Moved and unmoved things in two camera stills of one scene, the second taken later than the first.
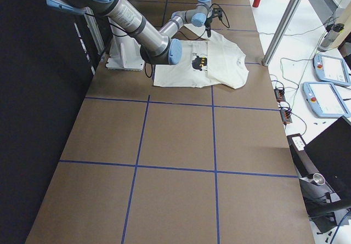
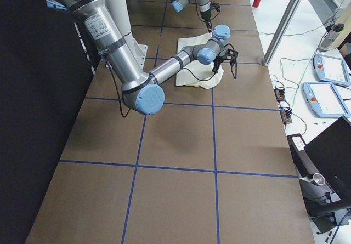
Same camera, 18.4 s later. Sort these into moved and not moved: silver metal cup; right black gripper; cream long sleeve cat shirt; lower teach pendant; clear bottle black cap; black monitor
Moved: cream long sleeve cat shirt; right black gripper
Not moved: lower teach pendant; black monitor; clear bottle black cap; silver metal cup
